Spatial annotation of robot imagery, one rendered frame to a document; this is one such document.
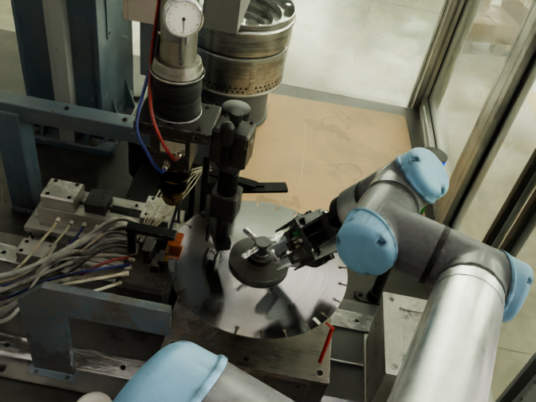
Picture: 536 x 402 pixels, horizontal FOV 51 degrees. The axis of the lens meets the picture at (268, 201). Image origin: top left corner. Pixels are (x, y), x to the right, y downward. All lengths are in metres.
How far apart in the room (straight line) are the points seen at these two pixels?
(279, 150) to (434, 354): 1.19
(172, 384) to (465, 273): 0.36
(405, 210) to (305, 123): 1.10
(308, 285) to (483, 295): 0.47
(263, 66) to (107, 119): 0.52
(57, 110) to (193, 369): 0.90
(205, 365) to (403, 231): 0.36
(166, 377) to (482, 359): 0.28
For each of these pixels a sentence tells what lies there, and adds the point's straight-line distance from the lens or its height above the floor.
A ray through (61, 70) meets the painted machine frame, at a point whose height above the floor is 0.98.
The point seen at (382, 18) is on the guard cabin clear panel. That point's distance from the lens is 1.91.
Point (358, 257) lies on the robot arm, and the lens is 0.67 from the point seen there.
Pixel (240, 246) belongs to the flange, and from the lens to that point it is 1.03.
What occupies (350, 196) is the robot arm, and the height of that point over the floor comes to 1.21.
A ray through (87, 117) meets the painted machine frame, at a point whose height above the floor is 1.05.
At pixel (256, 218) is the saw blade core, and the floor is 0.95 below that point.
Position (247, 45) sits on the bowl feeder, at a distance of 1.48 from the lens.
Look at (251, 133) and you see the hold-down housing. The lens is 0.80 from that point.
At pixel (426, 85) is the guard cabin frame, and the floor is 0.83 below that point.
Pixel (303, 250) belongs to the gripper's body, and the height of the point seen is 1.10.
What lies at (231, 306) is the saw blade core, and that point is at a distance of 0.96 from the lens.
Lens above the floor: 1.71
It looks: 41 degrees down
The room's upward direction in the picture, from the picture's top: 11 degrees clockwise
